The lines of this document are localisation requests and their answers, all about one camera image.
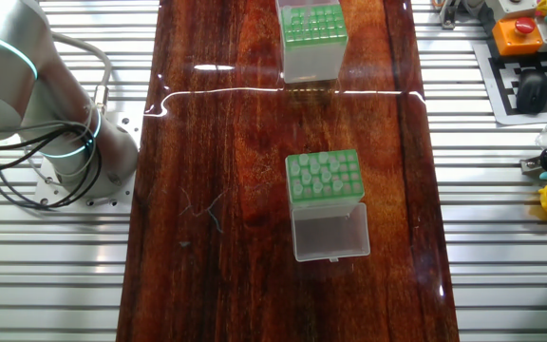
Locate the yellow button box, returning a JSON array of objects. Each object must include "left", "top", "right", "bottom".
[{"left": 491, "top": 16, "right": 545, "bottom": 57}]

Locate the tall translucent green tip box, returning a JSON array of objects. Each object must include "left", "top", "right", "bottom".
[{"left": 284, "top": 148, "right": 372, "bottom": 264}]

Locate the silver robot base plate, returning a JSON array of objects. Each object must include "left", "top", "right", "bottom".
[{"left": 33, "top": 111, "right": 144, "bottom": 213}]

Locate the red emergency stop button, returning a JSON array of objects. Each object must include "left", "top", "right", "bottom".
[{"left": 514, "top": 17, "right": 537, "bottom": 37}]

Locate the low green rack tip box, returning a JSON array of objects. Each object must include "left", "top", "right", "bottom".
[{"left": 274, "top": 0, "right": 349, "bottom": 86}]

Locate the grey cable with metal plug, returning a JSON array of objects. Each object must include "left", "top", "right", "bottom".
[{"left": 49, "top": 31, "right": 113, "bottom": 115}]

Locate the glossy brown wooden board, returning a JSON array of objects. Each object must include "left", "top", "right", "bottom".
[{"left": 115, "top": 0, "right": 461, "bottom": 342}]

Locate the black computer mouse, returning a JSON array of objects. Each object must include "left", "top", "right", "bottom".
[{"left": 515, "top": 68, "right": 547, "bottom": 115}]

